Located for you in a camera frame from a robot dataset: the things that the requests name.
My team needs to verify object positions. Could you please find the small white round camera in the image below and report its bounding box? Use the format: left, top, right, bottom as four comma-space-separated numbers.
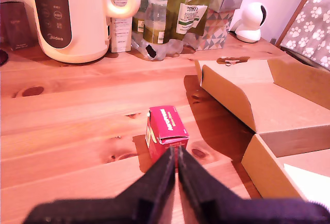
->
235, 2, 268, 44

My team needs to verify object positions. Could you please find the red glass footed bowl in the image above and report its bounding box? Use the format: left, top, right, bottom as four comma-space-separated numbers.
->
0, 49, 9, 66

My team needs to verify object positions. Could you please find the geometric patterned tissue box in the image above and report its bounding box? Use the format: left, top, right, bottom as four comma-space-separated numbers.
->
197, 8, 236, 51

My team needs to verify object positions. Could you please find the red coffee filter carton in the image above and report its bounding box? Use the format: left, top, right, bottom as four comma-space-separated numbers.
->
145, 105, 190, 168

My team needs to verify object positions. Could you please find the shrink-wrapped water bottle pack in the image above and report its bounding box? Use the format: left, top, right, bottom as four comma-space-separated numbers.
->
130, 0, 213, 61

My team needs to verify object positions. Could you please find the white paper sheet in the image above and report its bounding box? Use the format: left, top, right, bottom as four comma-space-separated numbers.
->
283, 163, 330, 203

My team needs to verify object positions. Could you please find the dark brown small box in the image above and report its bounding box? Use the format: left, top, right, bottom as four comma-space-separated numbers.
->
0, 1, 36, 51

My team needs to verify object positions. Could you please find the white printed paper carton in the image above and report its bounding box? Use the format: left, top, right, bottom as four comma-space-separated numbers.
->
110, 0, 141, 53

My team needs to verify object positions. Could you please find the open cardboard box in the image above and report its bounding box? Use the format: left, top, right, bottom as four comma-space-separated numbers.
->
194, 55, 330, 202

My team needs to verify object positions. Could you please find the cream electric kettle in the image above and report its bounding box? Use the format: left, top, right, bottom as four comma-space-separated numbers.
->
30, 0, 142, 64

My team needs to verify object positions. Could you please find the wooden chair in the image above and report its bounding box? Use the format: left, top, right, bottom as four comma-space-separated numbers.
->
270, 0, 330, 73

